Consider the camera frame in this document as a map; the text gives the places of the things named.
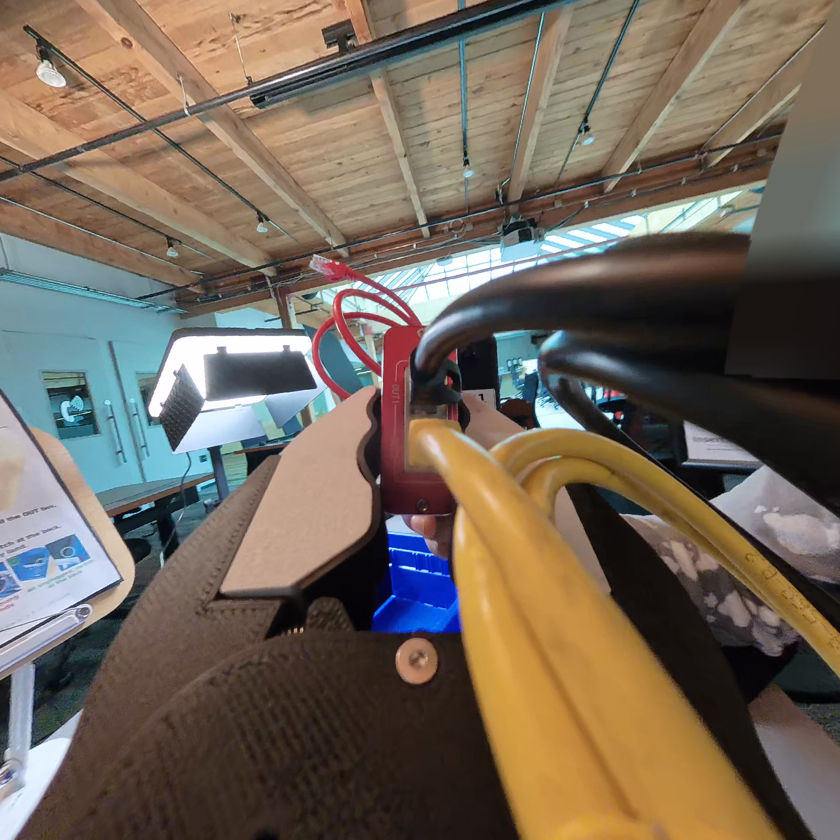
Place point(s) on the white double door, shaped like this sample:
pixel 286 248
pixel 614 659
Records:
pixel 131 407

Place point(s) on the white board stand base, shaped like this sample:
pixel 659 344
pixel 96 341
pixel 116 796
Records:
pixel 39 761

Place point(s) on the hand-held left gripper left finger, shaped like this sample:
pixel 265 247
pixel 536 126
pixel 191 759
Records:
pixel 308 512

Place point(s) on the black ceiling track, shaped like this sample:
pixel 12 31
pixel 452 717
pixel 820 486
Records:
pixel 367 60

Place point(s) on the wooden instruction board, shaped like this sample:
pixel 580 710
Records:
pixel 46 525

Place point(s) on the person's right hand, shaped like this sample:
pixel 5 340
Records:
pixel 433 535

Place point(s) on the wooden office desk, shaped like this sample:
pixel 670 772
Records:
pixel 151 492
pixel 262 453

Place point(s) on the softbox studio light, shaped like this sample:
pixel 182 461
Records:
pixel 216 426

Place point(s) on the red metal ethernet adapter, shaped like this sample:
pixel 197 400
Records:
pixel 397 472

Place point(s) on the white ceiling projector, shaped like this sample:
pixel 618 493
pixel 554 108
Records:
pixel 522 239

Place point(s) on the person's right forearm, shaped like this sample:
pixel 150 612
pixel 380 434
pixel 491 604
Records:
pixel 735 577

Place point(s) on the grey light stand pole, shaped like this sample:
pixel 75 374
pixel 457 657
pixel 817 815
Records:
pixel 218 472

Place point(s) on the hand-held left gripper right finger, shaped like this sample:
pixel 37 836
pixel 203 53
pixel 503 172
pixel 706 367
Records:
pixel 489 423

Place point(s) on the printed fiducial tag sign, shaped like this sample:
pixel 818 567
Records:
pixel 715 446

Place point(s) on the black office chair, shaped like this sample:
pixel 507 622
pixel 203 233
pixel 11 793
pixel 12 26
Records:
pixel 643 426

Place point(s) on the dark wooden display board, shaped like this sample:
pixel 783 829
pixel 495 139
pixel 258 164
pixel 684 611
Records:
pixel 341 367

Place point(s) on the blue plastic bin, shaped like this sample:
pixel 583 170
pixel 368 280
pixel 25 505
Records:
pixel 420 590

